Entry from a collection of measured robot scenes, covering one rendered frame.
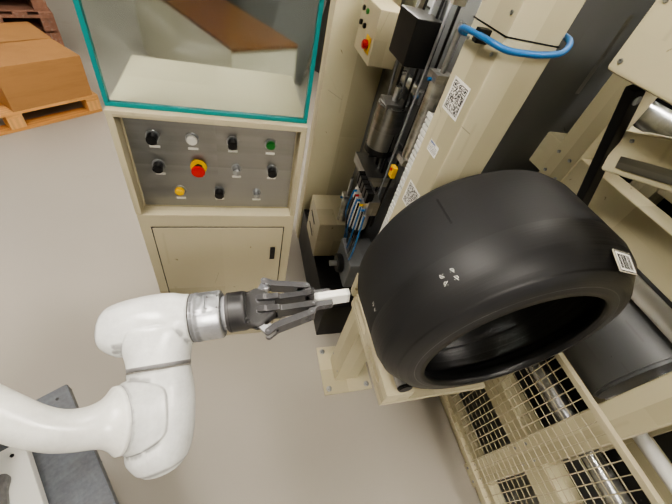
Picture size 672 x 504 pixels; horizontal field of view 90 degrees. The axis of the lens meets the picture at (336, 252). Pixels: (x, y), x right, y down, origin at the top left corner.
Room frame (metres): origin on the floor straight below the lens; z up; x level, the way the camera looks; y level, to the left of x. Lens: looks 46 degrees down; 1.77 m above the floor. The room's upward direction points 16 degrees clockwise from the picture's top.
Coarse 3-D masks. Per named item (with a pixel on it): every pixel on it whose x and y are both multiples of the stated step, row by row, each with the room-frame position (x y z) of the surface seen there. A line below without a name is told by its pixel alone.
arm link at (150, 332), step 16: (128, 304) 0.26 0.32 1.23; (144, 304) 0.27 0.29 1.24; (160, 304) 0.28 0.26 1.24; (176, 304) 0.28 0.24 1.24; (112, 320) 0.23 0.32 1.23; (128, 320) 0.24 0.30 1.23; (144, 320) 0.24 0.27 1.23; (160, 320) 0.25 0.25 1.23; (176, 320) 0.26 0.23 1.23; (96, 336) 0.21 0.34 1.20; (112, 336) 0.21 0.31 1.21; (128, 336) 0.22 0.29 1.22; (144, 336) 0.22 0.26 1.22; (160, 336) 0.23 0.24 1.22; (176, 336) 0.24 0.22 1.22; (112, 352) 0.20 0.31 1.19; (128, 352) 0.20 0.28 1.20; (144, 352) 0.20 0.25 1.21; (160, 352) 0.21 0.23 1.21; (176, 352) 0.22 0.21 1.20; (128, 368) 0.18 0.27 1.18; (144, 368) 0.18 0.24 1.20
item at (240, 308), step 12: (228, 300) 0.32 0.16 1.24; (240, 300) 0.32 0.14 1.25; (252, 300) 0.35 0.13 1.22; (228, 312) 0.30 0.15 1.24; (240, 312) 0.31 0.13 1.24; (252, 312) 0.32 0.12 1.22; (276, 312) 0.34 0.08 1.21; (228, 324) 0.29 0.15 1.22; (240, 324) 0.29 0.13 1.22; (252, 324) 0.30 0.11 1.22
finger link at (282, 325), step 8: (304, 312) 0.34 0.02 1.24; (312, 312) 0.35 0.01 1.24; (280, 320) 0.32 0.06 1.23; (288, 320) 0.32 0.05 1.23; (296, 320) 0.33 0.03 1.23; (304, 320) 0.34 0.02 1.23; (272, 328) 0.30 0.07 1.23; (280, 328) 0.31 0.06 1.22; (288, 328) 0.32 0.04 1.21; (272, 336) 0.29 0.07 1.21
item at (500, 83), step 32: (512, 0) 0.80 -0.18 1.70; (544, 0) 0.79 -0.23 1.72; (576, 0) 0.82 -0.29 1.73; (512, 32) 0.78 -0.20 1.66; (544, 32) 0.81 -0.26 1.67; (480, 64) 0.81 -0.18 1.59; (512, 64) 0.80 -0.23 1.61; (544, 64) 0.83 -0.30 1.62; (480, 96) 0.78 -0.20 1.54; (512, 96) 0.81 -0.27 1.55; (448, 128) 0.81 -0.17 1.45; (480, 128) 0.80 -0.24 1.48; (416, 160) 0.88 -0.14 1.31; (448, 160) 0.78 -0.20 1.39; (480, 160) 0.82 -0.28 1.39; (352, 320) 0.85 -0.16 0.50; (352, 352) 0.78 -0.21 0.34
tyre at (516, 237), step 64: (448, 192) 0.59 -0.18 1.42; (512, 192) 0.59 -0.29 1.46; (384, 256) 0.51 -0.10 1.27; (448, 256) 0.45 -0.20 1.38; (512, 256) 0.44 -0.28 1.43; (576, 256) 0.46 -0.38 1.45; (384, 320) 0.40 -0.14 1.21; (448, 320) 0.37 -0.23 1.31; (512, 320) 0.67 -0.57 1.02; (576, 320) 0.61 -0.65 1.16; (448, 384) 0.42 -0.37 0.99
